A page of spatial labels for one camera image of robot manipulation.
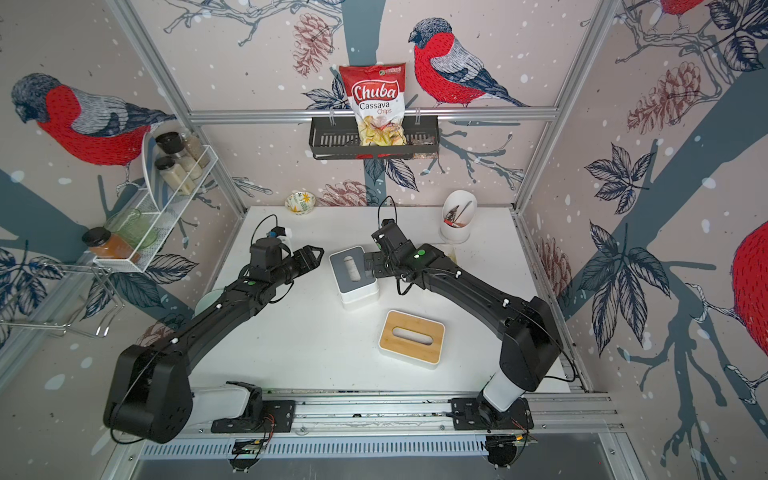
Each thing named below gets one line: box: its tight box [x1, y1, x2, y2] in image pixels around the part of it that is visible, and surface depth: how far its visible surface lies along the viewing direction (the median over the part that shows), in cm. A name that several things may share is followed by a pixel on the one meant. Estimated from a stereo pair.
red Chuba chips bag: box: [339, 63, 407, 146], surface depth 83 cm
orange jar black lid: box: [82, 227, 140, 264], surface depth 62 cm
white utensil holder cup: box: [439, 189, 478, 245], surface depth 106 cm
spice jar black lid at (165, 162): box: [154, 155, 176, 170], surface depth 77 cm
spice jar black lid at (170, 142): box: [155, 131, 185, 155], surface depth 81 cm
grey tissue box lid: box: [328, 246, 376, 293], surface depth 95 cm
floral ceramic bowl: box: [285, 191, 316, 215], surface depth 124 cm
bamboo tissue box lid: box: [378, 310, 446, 365], surface depth 84 cm
